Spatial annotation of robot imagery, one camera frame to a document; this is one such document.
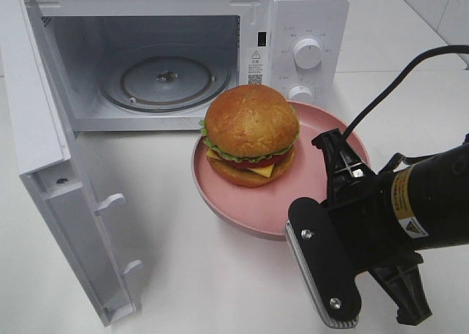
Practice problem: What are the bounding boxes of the white warning label sticker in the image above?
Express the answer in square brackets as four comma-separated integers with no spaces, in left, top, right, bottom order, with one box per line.
[246,47,266,84]

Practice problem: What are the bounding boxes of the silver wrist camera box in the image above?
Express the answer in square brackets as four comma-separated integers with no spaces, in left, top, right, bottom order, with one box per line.
[285,220,358,330]

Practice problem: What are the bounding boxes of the white microwave door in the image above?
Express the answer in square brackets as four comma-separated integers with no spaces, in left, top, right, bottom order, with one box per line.
[1,0,141,325]

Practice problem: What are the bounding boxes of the lower white microwave knob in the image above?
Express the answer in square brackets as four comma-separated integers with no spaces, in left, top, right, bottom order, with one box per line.
[287,85,314,103]

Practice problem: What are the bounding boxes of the burger with lettuce and cheese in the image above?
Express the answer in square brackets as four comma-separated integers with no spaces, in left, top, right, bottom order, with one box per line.
[199,84,300,188]

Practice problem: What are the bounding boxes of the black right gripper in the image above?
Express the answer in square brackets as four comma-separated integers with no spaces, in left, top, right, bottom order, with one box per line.
[287,129,432,325]

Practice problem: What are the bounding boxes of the pink round plate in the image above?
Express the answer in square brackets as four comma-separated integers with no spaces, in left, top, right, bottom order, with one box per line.
[191,102,347,240]

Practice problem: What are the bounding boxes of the white microwave knob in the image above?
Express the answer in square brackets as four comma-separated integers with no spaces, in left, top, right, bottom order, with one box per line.
[287,85,314,103]
[293,35,322,70]

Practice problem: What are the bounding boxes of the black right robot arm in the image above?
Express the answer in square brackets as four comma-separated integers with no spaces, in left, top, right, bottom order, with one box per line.
[286,129,468,329]

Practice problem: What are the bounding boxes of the white microwave oven body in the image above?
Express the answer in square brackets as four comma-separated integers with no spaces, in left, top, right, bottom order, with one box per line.
[35,0,349,132]

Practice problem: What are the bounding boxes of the upper white microwave knob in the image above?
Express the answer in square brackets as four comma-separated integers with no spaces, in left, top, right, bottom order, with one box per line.
[293,35,322,70]

